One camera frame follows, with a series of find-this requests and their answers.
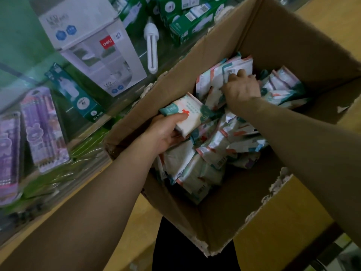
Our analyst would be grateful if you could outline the person's left hand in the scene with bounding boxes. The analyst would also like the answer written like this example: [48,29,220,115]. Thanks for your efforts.
[138,113,190,156]

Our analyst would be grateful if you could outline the person's right hand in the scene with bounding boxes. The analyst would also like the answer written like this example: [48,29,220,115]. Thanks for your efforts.
[221,69,262,111]

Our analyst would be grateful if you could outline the pile of packets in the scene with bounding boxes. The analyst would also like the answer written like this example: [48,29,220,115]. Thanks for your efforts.
[152,52,310,204]

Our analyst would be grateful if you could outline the brown cardboard box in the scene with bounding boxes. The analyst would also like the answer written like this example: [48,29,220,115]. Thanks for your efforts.
[104,0,361,257]

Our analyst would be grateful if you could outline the person's right forearm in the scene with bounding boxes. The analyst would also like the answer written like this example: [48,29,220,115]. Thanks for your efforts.
[237,96,361,246]

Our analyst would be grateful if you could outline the person's left forearm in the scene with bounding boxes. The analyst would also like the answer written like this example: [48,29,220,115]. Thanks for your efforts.
[0,141,164,271]

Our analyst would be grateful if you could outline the slim green white box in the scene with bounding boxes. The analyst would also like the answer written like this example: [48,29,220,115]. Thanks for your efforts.
[45,63,105,122]

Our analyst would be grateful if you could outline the white printed box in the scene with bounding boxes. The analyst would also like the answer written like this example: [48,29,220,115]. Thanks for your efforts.
[31,0,147,98]

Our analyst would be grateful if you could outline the person's black trousers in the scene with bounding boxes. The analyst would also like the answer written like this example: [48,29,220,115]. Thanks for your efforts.
[152,217,240,271]

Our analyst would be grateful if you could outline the white tube lamp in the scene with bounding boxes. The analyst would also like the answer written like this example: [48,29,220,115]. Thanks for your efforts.
[143,21,160,75]

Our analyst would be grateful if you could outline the green bulb boxes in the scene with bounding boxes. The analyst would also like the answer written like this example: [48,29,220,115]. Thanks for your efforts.
[113,0,229,46]

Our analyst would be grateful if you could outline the clear wrapped purple items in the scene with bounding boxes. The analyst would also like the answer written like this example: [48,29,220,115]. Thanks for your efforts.
[0,86,71,207]

